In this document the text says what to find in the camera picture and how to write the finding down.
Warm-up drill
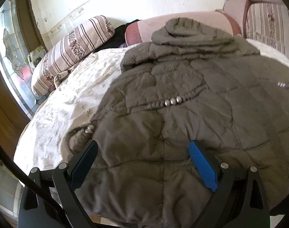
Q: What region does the black cable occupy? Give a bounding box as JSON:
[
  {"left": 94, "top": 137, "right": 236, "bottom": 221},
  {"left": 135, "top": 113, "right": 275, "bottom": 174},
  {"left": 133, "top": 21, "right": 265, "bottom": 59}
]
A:
[{"left": 0, "top": 135, "right": 71, "bottom": 226}]

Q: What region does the pink bolster with red ends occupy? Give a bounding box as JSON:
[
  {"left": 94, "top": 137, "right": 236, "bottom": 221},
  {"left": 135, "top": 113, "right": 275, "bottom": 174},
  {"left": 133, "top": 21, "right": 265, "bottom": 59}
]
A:
[{"left": 125, "top": 11, "right": 242, "bottom": 46}]

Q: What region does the stained glass door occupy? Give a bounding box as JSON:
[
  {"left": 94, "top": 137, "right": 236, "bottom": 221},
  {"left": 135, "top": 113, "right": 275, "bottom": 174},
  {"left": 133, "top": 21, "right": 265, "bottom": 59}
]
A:
[{"left": 0, "top": 0, "right": 40, "bottom": 119}]

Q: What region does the pink red-edged square cushion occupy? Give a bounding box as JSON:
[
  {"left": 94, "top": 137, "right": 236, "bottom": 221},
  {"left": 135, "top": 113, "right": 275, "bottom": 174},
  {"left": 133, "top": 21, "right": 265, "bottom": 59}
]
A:
[{"left": 223, "top": 0, "right": 257, "bottom": 38}]

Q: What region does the white leaf-print bed sheet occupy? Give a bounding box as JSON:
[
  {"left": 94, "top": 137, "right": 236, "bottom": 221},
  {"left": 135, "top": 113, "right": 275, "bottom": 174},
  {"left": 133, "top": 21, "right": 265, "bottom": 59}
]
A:
[{"left": 14, "top": 36, "right": 289, "bottom": 178}]

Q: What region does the large striped floral cushion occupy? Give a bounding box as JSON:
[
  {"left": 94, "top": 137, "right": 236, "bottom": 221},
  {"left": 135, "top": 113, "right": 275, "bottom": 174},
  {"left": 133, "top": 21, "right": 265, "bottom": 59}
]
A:
[{"left": 245, "top": 3, "right": 289, "bottom": 59}]

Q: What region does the olive quilted hooded jacket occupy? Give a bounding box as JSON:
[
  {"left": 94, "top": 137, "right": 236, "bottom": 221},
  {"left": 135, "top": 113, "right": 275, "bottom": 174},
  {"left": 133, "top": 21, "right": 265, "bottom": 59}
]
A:
[{"left": 69, "top": 18, "right": 289, "bottom": 227}]

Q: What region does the small striped floral pillow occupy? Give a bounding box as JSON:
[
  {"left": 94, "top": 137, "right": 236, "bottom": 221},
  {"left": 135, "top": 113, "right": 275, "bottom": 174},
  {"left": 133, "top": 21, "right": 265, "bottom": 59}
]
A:
[{"left": 31, "top": 15, "right": 115, "bottom": 97}]

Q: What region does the black garment behind pillows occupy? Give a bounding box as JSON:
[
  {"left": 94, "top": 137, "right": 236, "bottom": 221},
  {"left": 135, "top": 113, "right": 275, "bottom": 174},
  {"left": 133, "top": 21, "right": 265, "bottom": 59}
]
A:
[{"left": 94, "top": 20, "right": 139, "bottom": 52}]

